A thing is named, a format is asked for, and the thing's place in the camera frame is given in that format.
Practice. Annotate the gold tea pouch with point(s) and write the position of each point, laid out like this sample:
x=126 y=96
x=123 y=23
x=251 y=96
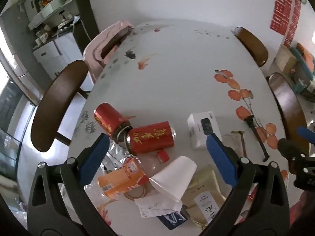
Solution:
x=203 y=199

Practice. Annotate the red can gold lettering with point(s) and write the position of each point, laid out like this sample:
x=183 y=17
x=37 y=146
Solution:
x=150 y=138

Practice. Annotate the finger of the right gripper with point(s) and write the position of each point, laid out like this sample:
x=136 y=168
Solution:
x=306 y=133
x=288 y=150

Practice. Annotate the blue gum box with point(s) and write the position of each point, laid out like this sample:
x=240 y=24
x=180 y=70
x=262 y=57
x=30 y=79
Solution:
x=174 y=219

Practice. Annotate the black disposable razor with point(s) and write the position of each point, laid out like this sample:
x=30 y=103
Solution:
x=250 y=122

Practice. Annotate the white kitchen cabinet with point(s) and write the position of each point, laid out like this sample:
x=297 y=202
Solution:
x=60 y=35

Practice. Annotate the white Haier oximeter box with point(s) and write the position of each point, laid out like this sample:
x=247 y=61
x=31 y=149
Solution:
x=200 y=126

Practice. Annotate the red can upright-lying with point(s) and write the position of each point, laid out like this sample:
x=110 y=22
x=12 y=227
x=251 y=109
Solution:
x=112 y=122

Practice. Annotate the orange label plastic bottle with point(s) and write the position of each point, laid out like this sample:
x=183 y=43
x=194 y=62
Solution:
x=135 y=172

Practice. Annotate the clear wrapper brown strip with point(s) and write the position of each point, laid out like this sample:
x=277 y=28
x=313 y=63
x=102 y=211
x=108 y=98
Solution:
x=236 y=141

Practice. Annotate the white paper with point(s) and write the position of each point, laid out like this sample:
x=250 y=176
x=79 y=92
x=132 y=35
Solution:
x=157 y=205

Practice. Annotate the wooden chair near right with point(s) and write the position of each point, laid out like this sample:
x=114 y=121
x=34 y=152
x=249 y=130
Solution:
x=291 y=112

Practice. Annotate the wooden chair far right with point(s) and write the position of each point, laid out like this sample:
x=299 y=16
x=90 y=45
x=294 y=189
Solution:
x=254 y=46

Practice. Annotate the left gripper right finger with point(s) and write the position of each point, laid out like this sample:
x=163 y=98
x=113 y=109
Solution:
x=257 y=203

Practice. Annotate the white paper cup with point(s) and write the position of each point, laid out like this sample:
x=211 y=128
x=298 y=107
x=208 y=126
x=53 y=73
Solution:
x=173 y=180

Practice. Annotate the silver foil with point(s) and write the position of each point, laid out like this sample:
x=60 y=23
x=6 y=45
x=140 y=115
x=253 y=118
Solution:
x=115 y=157

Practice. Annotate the red wall hanging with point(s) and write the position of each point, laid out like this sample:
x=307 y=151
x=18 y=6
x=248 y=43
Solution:
x=285 y=19

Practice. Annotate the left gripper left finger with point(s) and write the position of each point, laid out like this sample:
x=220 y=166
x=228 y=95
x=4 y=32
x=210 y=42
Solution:
x=58 y=204

